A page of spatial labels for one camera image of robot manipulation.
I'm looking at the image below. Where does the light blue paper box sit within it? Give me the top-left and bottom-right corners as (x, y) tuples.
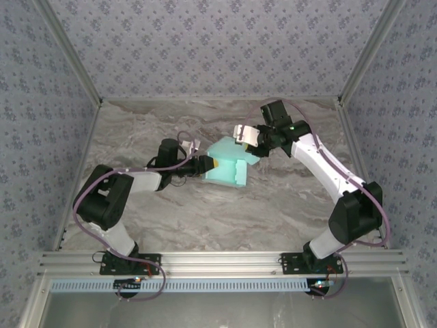
(201, 135), (262, 189)

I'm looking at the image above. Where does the steel sheet panel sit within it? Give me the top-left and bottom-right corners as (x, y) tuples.
(44, 290), (404, 328)

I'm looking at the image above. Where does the aluminium side rail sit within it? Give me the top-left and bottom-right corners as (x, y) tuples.
(336, 97), (390, 249)
(51, 97), (105, 252)

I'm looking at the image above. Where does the aluminium mounting rail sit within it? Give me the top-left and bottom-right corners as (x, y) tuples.
(37, 251), (409, 276)

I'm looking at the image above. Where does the aluminium frame post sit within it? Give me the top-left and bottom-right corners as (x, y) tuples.
(337, 0), (409, 103)
(32, 0), (104, 105)

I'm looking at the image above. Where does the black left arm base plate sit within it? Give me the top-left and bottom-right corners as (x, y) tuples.
(99, 252), (162, 276)

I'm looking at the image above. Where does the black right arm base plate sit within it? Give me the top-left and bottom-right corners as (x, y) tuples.
(280, 251), (343, 276)

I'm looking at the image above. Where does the light blue slotted cable duct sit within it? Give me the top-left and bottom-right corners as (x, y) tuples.
(50, 277), (310, 293)

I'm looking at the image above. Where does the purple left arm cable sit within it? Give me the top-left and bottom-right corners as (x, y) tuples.
(73, 131), (201, 303)

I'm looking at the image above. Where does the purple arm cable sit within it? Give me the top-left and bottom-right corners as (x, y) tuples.
(238, 98), (392, 301)
(73, 131), (201, 303)

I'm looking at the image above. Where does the black bracket with LED board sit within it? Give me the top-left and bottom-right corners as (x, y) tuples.
(305, 278), (334, 297)
(113, 277), (143, 295)

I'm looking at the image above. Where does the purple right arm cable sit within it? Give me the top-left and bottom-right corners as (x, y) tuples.
(238, 98), (392, 301)

